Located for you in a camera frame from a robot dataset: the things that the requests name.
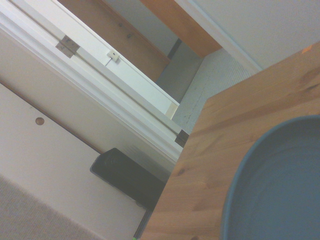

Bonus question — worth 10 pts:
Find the blue round plate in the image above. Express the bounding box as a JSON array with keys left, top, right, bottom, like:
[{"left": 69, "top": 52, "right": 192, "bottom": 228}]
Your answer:
[{"left": 221, "top": 115, "right": 320, "bottom": 240}]

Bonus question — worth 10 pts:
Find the white door latch plate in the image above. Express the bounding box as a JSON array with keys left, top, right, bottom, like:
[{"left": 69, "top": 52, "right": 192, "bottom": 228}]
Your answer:
[{"left": 106, "top": 50, "right": 120, "bottom": 62}]

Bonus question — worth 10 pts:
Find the brass door hinge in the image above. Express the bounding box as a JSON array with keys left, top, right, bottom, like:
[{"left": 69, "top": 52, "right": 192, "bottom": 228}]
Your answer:
[
  {"left": 174, "top": 129, "right": 190, "bottom": 147},
  {"left": 55, "top": 34, "right": 81, "bottom": 59}
]

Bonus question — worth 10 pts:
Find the white open door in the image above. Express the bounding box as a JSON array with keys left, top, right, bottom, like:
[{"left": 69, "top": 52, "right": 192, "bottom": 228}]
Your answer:
[{"left": 14, "top": 0, "right": 181, "bottom": 119}]

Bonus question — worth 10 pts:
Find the black tower box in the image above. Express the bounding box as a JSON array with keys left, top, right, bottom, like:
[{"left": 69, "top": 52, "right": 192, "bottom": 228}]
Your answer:
[{"left": 89, "top": 147, "right": 167, "bottom": 210}]

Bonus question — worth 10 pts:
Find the brown wooden panel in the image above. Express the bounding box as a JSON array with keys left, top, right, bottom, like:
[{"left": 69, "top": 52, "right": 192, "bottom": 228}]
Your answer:
[{"left": 139, "top": 0, "right": 223, "bottom": 58}]

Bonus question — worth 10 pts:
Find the white closet door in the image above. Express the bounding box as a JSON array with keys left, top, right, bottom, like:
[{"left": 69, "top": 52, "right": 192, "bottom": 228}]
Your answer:
[{"left": 0, "top": 81, "right": 149, "bottom": 235}]

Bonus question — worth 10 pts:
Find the white door frame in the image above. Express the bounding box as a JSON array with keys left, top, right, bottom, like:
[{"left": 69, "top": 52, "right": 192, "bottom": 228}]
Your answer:
[{"left": 0, "top": 9, "right": 185, "bottom": 164}]

